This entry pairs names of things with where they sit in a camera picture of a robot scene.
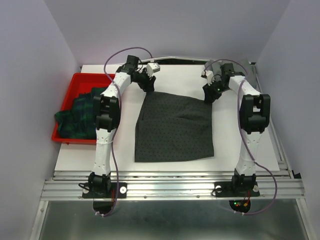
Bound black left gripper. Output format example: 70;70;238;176
132;66;155;93

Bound red plastic tray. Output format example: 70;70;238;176
51;73;111;145

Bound folded light grey skirt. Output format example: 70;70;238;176
202;58;258;89

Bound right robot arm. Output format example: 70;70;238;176
201;61;271;198

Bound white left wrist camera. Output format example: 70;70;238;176
146;62;161;76

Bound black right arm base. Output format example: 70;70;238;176
211;181;260;198

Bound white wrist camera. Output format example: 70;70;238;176
201;70;215;85
146;62;161;76

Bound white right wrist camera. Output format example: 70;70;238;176
201;70;215;85

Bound aluminium frame rail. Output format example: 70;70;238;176
40;170;305;201

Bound green plaid skirt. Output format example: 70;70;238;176
54;87;106;140

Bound grey dotted skirt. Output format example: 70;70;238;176
134;91;215;163

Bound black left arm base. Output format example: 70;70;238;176
78;182;127;199

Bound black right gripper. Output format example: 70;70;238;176
202;78;229;103

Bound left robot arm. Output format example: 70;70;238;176
85;55;160;198

